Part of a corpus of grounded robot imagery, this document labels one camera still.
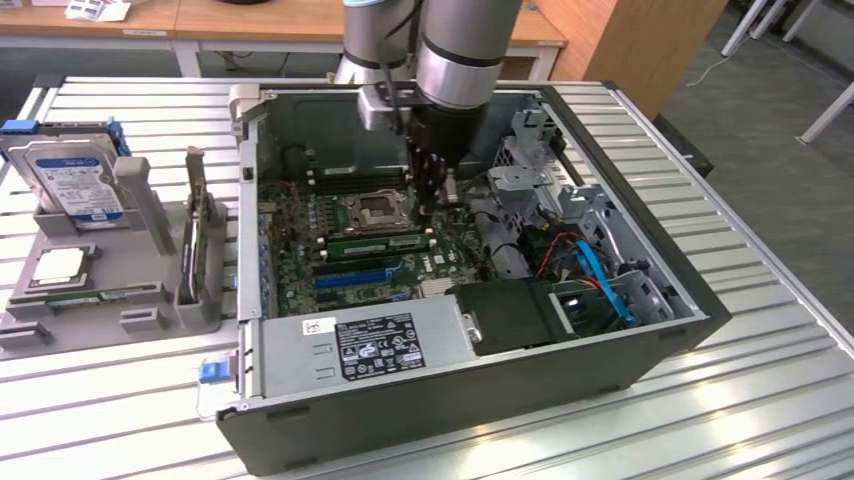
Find black RAM slot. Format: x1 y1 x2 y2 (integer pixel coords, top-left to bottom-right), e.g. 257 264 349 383
308 165 409 182
311 178 409 195

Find blue disk caddy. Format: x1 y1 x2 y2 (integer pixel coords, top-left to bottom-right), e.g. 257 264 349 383
0 117 129 157

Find silver CPU chip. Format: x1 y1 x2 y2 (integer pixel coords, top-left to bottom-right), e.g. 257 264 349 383
28 246 93 290

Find wooden desk with white frame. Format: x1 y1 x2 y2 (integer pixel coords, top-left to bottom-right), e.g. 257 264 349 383
0 0 570 79

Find red and black wires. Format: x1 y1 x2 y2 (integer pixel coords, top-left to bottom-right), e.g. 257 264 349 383
529 219 588 281

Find blue case latch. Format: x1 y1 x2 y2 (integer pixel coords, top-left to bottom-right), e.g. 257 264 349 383
197 355 233 387

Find green motherboard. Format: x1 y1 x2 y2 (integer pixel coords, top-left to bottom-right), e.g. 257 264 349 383
255 172 499 319

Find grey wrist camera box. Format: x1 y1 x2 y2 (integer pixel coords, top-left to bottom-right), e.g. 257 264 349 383
355 82 420 135

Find grey power supply with label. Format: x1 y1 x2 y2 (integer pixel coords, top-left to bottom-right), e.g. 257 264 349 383
251 294 483 402

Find white floor cable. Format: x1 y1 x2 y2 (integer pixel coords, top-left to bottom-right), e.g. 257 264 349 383
684 53 730 87

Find metal disk bay cage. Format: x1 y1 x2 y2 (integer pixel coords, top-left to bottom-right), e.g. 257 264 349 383
484 103 679 324

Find green RAM stick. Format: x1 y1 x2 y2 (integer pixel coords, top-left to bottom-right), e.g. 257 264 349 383
42 288 129 307
324 229 429 257

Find small silver heat sink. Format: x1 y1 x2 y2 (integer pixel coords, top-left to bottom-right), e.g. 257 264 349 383
417 278 456 302

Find wooden cabinet panel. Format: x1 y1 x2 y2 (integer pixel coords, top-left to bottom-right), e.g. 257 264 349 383
551 0 730 117

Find white papers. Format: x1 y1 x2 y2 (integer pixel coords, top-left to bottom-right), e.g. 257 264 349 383
61 0 113 22

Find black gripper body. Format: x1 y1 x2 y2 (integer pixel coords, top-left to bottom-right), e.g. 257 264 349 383
403 102 492 170

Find CPU socket with metal frame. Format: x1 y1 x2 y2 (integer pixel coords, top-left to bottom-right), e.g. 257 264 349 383
335 191 409 235

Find blue flat SATA wire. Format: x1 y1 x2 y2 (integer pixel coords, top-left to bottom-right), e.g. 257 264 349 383
574 238 636 329

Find grey plastic parts rack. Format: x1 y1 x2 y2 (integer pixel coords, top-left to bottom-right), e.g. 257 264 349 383
0 155 232 362

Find white table leg frame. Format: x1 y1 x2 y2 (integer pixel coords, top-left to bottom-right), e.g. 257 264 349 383
795 78 854 147
719 0 854 57

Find blue expansion slot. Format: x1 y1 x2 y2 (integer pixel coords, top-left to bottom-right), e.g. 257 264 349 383
311 268 393 292

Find black open PC case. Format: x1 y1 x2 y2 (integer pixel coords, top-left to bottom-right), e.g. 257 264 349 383
213 81 735 477

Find hard disk with blue label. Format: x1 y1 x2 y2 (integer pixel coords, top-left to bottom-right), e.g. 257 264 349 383
0 138 128 232

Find graphics card with metal bracket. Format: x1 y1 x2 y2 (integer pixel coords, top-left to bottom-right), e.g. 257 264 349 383
175 145 220 305

